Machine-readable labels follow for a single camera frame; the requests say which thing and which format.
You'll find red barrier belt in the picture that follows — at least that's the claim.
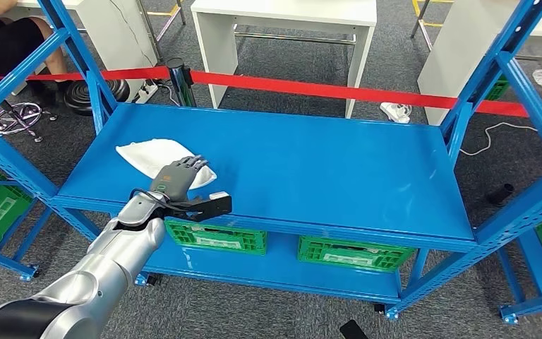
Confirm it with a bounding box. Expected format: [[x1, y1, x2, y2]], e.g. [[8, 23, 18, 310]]
[[0, 66, 542, 121]]

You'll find white power adapter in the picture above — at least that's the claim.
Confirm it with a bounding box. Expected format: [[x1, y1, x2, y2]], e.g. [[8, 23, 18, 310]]
[[379, 102, 412, 124]]

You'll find blue metal shelf rack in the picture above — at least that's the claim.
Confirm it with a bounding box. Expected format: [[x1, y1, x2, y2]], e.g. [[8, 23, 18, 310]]
[[498, 206, 542, 325], [0, 166, 57, 282], [0, 0, 542, 321]]

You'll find white curved plastic part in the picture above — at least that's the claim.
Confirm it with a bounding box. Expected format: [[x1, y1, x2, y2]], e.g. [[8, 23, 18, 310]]
[[115, 138, 217, 191]]

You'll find black stanchion post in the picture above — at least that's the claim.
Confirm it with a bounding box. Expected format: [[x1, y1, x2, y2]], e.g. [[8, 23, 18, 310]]
[[165, 57, 197, 107]]

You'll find black round stanchion base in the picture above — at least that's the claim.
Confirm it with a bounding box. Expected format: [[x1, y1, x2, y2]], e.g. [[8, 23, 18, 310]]
[[64, 79, 131, 117]]

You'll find white floor cable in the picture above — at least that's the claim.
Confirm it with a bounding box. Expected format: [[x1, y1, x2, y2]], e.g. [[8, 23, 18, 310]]
[[459, 122, 538, 157]]

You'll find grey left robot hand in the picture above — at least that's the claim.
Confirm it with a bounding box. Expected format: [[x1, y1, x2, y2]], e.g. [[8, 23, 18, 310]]
[[149, 155, 210, 207]]

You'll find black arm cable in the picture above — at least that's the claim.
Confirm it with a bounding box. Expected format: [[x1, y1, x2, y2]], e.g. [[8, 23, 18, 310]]
[[128, 188, 193, 216]]

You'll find metal tube frame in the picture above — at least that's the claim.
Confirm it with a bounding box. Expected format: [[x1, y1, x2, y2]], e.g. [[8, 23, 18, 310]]
[[135, 0, 187, 61]]

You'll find white table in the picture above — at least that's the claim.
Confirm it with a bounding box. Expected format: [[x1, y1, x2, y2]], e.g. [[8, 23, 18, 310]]
[[190, 0, 378, 119], [16, 0, 158, 102], [416, 0, 542, 126]]

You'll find chrome chair base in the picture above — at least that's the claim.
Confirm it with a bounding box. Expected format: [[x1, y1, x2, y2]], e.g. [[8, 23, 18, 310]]
[[0, 100, 59, 143]]

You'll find person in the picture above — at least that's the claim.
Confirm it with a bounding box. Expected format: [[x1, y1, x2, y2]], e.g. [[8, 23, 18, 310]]
[[0, 0, 73, 109]]

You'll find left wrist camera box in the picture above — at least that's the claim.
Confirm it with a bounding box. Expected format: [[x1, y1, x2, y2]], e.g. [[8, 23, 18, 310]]
[[158, 191, 233, 223]]

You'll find black cylindrical object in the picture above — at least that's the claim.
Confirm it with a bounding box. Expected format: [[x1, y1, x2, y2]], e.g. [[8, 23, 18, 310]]
[[486, 183, 516, 207]]

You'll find white power strip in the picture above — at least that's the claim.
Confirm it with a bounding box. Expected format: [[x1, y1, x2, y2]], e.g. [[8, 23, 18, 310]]
[[133, 80, 159, 105]]

